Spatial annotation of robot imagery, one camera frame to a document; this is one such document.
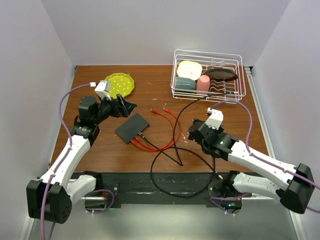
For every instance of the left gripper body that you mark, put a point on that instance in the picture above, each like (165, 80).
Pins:
(107, 108)

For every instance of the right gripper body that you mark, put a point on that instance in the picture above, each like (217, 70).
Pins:
(220, 130)

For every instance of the dark brown plate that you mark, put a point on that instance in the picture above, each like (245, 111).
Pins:
(221, 74)

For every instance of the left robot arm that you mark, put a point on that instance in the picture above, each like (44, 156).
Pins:
(52, 196)

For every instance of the yellow-green plate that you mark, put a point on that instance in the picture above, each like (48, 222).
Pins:
(121, 83)

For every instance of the aluminium frame rail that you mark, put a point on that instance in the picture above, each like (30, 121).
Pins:
(296, 219)

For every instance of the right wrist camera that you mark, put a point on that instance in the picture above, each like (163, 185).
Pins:
(215, 118)

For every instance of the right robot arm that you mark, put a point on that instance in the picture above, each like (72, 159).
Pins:
(292, 185)

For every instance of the grey-green cup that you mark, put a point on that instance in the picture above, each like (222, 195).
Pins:
(184, 84)

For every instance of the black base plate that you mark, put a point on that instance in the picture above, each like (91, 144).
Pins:
(160, 188)

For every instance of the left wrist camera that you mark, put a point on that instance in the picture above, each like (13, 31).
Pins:
(102, 89)

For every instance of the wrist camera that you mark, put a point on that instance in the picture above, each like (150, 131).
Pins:
(215, 118)
(102, 89)

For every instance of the white wire dish rack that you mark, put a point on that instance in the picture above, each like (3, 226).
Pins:
(219, 91)

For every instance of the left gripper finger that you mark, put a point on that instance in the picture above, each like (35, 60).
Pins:
(122, 102)
(120, 111)

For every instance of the pink cup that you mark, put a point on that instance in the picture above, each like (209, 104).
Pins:
(203, 84)

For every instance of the black network switch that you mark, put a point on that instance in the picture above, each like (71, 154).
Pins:
(131, 128)

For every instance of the cream square bowl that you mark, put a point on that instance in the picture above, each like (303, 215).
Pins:
(189, 69)

